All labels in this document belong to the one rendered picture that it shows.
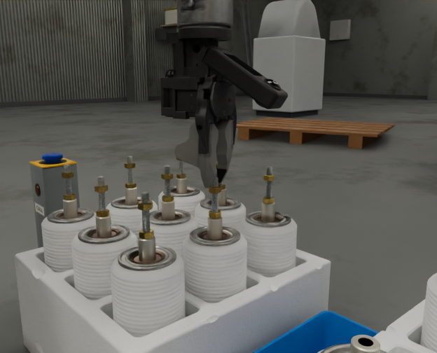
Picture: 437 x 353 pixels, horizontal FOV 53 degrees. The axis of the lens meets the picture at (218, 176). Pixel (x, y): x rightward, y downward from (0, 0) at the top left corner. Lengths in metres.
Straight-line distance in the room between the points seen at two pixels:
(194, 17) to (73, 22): 7.70
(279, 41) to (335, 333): 4.75
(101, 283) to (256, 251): 0.24
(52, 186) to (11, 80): 6.88
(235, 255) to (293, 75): 4.64
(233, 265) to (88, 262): 0.21
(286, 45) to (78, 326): 4.83
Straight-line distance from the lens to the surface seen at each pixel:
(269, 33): 5.48
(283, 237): 0.70
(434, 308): 0.57
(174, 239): 0.70
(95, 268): 0.65
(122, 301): 0.57
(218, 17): 0.59
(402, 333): 0.60
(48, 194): 0.91
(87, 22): 8.39
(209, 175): 0.59
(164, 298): 0.56
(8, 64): 7.76
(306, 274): 0.72
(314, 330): 0.73
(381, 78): 10.68
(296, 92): 5.27
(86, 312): 0.62
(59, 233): 0.75
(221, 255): 0.61
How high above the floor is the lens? 0.48
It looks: 13 degrees down
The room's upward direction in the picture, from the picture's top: straight up
